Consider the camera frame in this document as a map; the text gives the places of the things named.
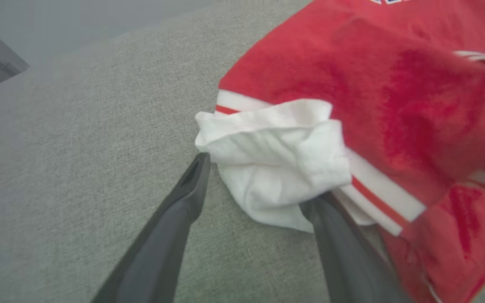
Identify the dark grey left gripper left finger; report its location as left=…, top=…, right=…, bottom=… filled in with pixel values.
left=91, top=152, right=212, bottom=303

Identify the red and white jersey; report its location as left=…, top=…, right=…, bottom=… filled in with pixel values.
left=195, top=0, right=485, bottom=303

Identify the grey fabric sofa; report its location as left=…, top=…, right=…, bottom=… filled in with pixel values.
left=0, top=0, right=485, bottom=303

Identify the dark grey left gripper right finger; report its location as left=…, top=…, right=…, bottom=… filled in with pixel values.
left=299, top=192, right=413, bottom=303

